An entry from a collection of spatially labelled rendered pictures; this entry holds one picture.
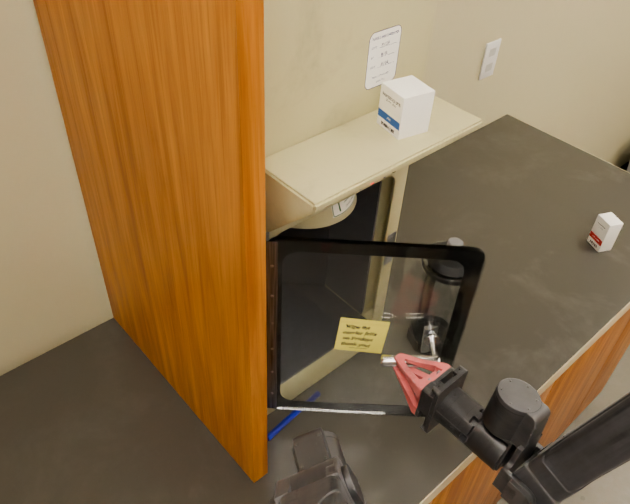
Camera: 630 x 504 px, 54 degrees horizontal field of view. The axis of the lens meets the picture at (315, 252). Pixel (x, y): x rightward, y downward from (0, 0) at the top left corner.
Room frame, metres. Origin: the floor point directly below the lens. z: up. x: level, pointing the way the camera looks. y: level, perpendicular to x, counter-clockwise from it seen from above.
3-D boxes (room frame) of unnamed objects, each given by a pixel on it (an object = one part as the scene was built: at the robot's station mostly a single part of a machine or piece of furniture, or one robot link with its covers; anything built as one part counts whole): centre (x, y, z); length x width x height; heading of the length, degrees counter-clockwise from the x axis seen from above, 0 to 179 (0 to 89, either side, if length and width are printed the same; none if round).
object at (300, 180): (0.71, -0.07, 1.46); 0.32 x 0.12 x 0.10; 134
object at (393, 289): (0.64, -0.08, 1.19); 0.30 x 0.01 x 0.40; 91
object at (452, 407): (0.51, -0.22, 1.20); 0.07 x 0.07 x 0.10; 44
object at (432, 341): (0.61, -0.16, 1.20); 0.10 x 0.05 x 0.03; 91
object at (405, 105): (0.74, -0.11, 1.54); 0.05 x 0.05 x 0.06; 33
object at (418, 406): (0.56, -0.17, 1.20); 0.09 x 0.07 x 0.07; 44
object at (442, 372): (0.56, -0.17, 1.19); 0.09 x 0.07 x 0.07; 44
